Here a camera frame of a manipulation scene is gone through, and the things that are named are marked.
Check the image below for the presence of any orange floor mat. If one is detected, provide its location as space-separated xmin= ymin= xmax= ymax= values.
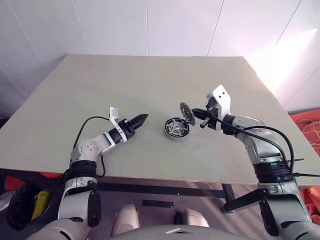
xmin=288 ymin=107 xmax=320 ymax=227

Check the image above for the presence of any beige left robot leg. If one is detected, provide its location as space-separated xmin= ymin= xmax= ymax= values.
xmin=111 ymin=203 xmax=140 ymax=236

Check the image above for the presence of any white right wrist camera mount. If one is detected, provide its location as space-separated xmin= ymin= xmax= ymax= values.
xmin=206 ymin=84 xmax=232 ymax=132

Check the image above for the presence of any red cloth under table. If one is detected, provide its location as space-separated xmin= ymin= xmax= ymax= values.
xmin=0 ymin=171 xmax=66 ymax=201

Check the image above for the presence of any beige robot leg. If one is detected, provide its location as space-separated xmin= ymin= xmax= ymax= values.
xmin=174 ymin=208 xmax=210 ymax=228
xmin=111 ymin=203 xmax=140 ymax=236

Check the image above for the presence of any black round basket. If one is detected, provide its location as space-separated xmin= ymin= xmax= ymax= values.
xmin=4 ymin=184 xmax=55 ymax=230

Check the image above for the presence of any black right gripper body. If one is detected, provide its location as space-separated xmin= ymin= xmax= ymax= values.
xmin=205 ymin=94 xmax=221 ymax=130

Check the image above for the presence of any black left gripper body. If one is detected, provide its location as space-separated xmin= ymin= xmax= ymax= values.
xmin=117 ymin=119 xmax=137 ymax=140

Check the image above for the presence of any black metal table frame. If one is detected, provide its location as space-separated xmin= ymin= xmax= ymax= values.
xmin=0 ymin=168 xmax=266 ymax=215

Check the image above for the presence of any grey robot torso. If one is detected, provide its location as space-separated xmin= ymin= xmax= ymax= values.
xmin=26 ymin=217 xmax=320 ymax=240

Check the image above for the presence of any white cord bundle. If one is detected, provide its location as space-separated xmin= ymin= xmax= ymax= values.
xmin=294 ymin=118 xmax=320 ymax=149

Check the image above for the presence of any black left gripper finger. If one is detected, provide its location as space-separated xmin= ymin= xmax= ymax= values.
xmin=129 ymin=113 xmax=150 ymax=125
xmin=131 ymin=118 xmax=148 ymax=131

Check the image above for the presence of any black spoked motor cover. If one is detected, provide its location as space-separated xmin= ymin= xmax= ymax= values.
xmin=164 ymin=118 xmax=190 ymax=137

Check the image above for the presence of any yellow plastic object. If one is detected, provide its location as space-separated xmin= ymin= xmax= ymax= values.
xmin=31 ymin=190 xmax=51 ymax=221

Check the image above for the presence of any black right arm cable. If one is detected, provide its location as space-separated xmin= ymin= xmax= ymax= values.
xmin=206 ymin=107 xmax=320 ymax=181

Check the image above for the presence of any beige right robot leg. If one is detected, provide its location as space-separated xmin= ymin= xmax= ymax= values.
xmin=174 ymin=208 xmax=210 ymax=228

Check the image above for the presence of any black floor tape strip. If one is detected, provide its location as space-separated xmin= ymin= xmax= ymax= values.
xmin=141 ymin=199 xmax=174 ymax=208

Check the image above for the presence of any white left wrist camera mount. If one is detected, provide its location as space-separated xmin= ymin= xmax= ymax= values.
xmin=108 ymin=106 xmax=127 ymax=144

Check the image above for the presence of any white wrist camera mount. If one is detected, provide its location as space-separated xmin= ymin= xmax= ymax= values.
xmin=108 ymin=106 xmax=127 ymax=144
xmin=206 ymin=84 xmax=232 ymax=132

